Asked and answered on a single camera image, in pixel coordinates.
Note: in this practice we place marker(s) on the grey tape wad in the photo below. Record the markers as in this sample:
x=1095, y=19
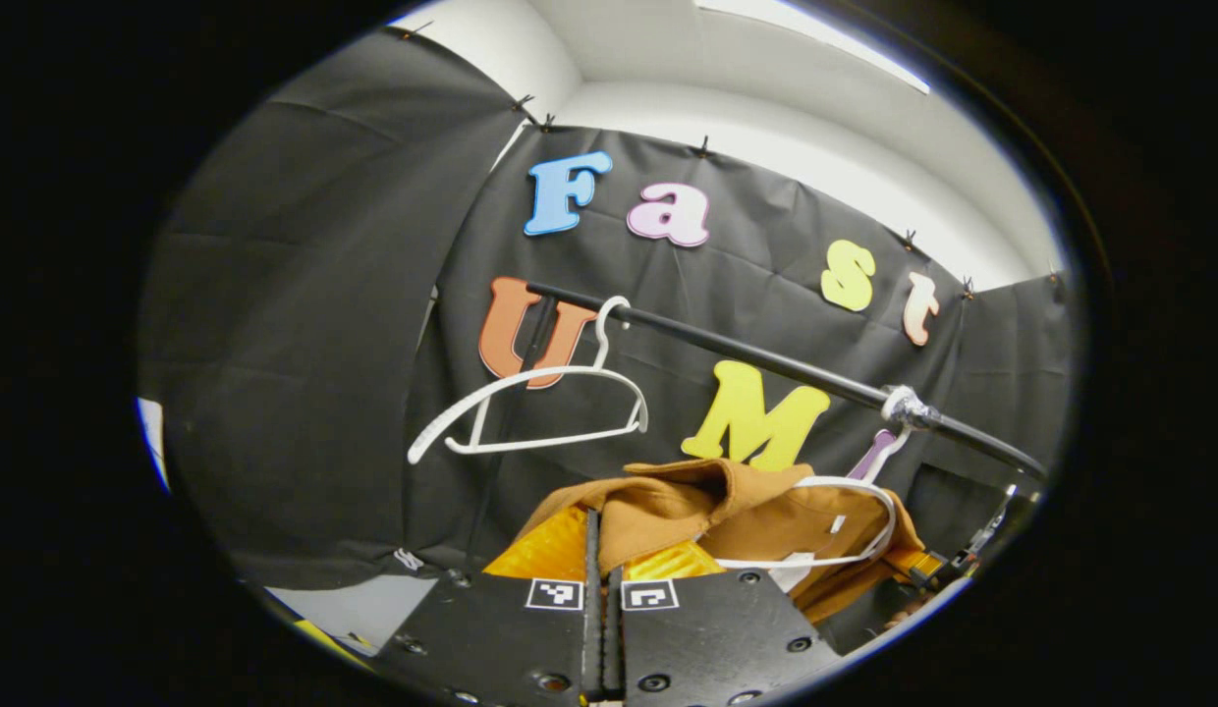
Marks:
x=906, y=406

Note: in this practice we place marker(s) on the black backdrop cloth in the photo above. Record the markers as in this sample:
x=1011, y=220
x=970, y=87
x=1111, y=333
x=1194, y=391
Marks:
x=304, y=344

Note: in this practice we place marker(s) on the brown jacket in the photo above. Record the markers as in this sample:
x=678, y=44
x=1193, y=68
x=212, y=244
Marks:
x=747, y=511

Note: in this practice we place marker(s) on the white plastic hanger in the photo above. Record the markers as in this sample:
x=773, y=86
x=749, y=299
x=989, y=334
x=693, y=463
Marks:
x=835, y=480
x=602, y=339

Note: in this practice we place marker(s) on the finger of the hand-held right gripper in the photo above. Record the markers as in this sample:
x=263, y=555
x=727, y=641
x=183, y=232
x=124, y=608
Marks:
x=918, y=565

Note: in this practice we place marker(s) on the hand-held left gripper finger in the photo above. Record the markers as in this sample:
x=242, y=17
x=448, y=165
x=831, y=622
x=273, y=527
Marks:
x=593, y=609
x=614, y=628

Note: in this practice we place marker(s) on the black clothes rack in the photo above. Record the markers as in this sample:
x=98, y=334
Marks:
x=766, y=361

